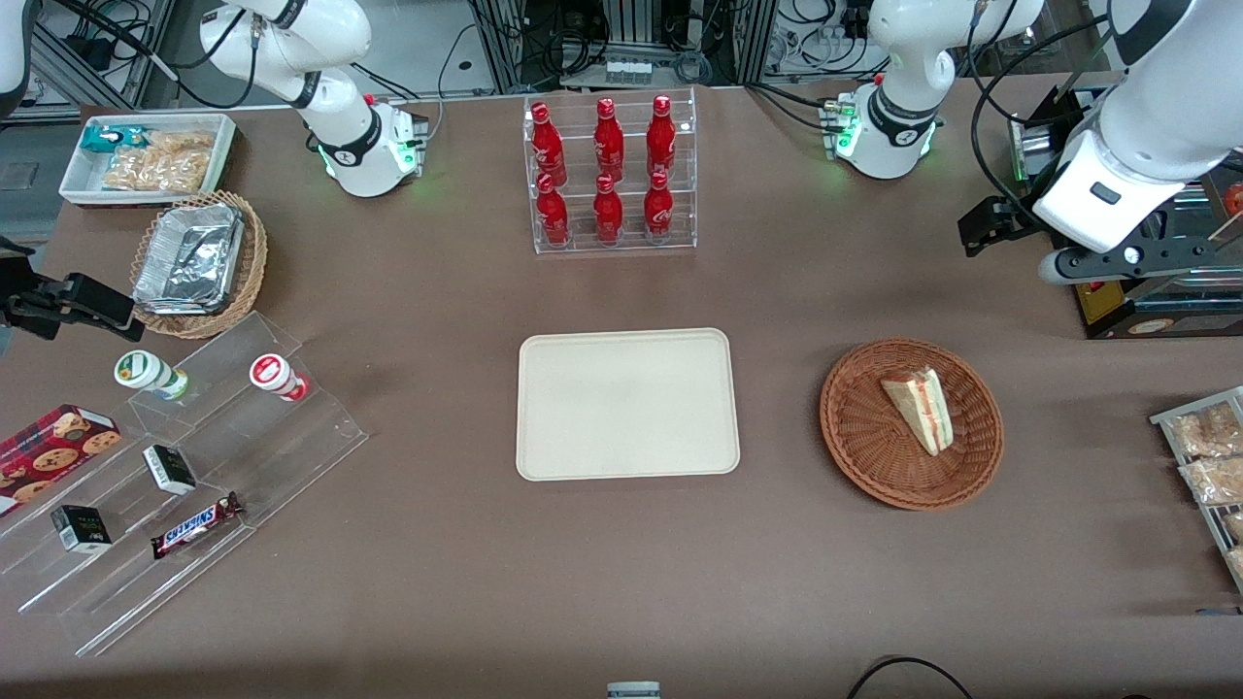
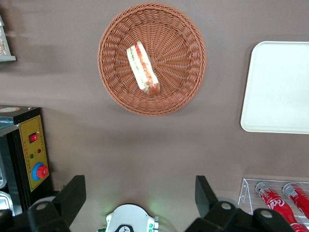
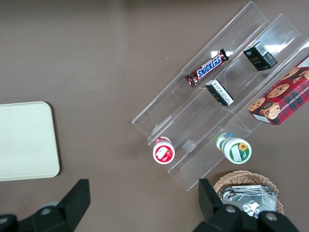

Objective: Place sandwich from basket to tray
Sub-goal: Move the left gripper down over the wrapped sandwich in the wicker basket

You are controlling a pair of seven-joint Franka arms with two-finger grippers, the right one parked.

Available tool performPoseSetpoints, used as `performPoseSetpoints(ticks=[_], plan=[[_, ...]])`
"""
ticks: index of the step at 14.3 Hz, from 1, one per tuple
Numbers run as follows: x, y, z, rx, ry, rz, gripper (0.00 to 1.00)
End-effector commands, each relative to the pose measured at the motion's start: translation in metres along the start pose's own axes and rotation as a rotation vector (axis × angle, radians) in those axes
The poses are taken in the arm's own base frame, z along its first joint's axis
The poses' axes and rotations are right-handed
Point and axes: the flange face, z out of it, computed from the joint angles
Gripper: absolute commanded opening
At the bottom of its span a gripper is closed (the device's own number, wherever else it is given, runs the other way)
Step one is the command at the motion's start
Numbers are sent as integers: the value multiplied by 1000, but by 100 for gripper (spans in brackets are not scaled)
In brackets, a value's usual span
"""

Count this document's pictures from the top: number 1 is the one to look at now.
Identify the white rectangular snack bin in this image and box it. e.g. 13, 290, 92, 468
58, 113, 238, 209

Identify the red soda bottle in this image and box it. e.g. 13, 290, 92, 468
529, 101, 568, 182
593, 97, 626, 181
592, 173, 624, 245
643, 170, 675, 242
535, 173, 571, 247
646, 94, 678, 178

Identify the small black carton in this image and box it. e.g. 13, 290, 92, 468
143, 445, 198, 497
50, 505, 115, 555

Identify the red chocolate cookie box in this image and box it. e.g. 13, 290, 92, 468
0, 404, 124, 516

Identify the tan oval wicker basket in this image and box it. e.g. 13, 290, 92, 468
129, 190, 269, 340

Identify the aluminium foil container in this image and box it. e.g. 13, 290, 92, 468
132, 201, 247, 316

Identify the green lid yoghurt cup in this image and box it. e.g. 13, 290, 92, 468
114, 349, 191, 402

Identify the triangular sandwich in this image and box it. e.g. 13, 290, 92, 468
880, 367, 956, 457

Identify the beige rectangular tray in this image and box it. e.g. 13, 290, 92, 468
516, 328, 741, 483

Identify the clear bag of crackers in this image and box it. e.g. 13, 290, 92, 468
144, 130, 217, 158
101, 150, 213, 194

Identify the grey wire rack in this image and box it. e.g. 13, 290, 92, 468
1150, 386, 1243, 594

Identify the brown round wicker basket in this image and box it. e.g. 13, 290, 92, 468
820, 338, 1005, 512

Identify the clear acrylic bottle rack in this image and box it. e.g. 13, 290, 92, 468
522, 86, 699, 256

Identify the red lid yoghurt cup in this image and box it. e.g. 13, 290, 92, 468
249, 353, 313, 404

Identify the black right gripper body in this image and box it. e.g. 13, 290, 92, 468
0, 254, 46, 304

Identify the teal snack packet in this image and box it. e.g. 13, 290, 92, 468
80, 124, 149, 157

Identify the white power strip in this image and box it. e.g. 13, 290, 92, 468
810, 23, 877, 61

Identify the snickers chocolate bar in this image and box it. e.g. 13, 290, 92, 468
150, 491, 245, 561

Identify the black table cable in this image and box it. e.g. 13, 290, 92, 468
844, 656, 976, 699

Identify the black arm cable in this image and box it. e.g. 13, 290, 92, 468
967, 0, 1113, 226

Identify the clear acrylic step display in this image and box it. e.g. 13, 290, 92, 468
0, 311, 371, 659

